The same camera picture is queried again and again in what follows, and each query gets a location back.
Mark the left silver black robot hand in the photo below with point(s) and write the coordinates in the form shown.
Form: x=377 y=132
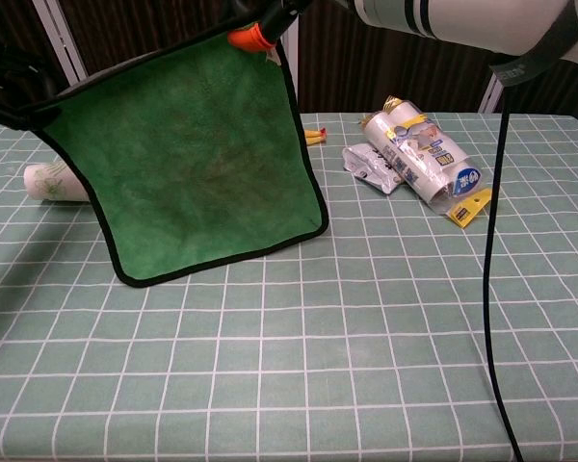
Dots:
x=14 y=77

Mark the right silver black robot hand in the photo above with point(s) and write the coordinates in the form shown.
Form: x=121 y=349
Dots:
x=277 y=19

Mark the dark green-lined cloth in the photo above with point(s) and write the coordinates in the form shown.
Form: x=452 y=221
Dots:
x=197 y=168

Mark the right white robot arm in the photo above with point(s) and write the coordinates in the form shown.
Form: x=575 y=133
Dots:
x=462 y=19

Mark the white paper cup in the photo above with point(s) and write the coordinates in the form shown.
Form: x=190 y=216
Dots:
x=48 y=183

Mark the crumpled silver packet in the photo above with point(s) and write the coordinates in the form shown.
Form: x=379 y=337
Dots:
x=366 y=166

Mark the clear pack of white rolls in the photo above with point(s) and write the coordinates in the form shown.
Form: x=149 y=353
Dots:
x=428 y=163

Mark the green checkered tablecloth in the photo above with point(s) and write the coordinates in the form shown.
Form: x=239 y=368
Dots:
x=270 y=385

